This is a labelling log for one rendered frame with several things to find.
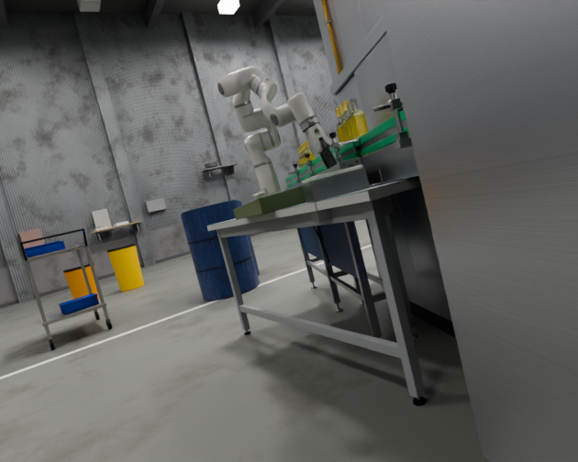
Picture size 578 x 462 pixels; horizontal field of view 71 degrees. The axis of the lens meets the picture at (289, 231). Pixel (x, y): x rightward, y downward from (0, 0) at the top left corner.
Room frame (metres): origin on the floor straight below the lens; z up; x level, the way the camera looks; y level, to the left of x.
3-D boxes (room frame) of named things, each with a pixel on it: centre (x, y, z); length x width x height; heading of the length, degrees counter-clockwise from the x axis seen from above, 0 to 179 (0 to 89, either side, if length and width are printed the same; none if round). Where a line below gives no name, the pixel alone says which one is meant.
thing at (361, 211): (1.99, 0.05, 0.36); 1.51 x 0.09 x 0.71; 29
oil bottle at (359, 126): (1.83, -0.42, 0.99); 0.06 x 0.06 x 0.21; 7
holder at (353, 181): (1.61, -0.24, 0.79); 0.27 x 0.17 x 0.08; 97
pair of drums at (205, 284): (4.57, 0.76, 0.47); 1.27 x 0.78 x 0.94; 17
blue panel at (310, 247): (2.61, -0.27, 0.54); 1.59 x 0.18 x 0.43; 7
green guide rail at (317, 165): (2.63, -0.19, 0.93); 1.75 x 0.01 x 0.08; 7
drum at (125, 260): (6.77, 2.77, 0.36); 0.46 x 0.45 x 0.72; 28
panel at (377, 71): (1.63, -0.58, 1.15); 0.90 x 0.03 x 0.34; 7
